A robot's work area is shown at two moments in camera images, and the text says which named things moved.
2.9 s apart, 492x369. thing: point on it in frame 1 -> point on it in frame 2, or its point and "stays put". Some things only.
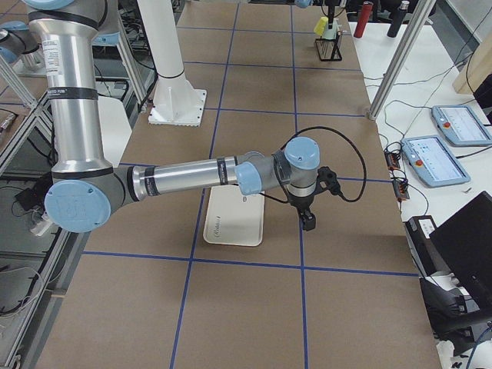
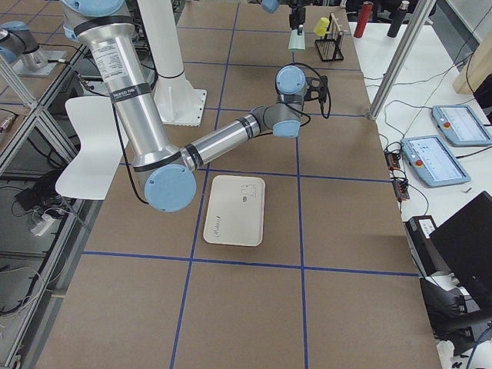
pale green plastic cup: [330, 34] -> [297, 41]
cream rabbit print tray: [234, 218] stays put
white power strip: [43, 225] stays put
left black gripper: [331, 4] -> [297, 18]
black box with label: [429, 260] stays put
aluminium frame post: [418, 24] stays put
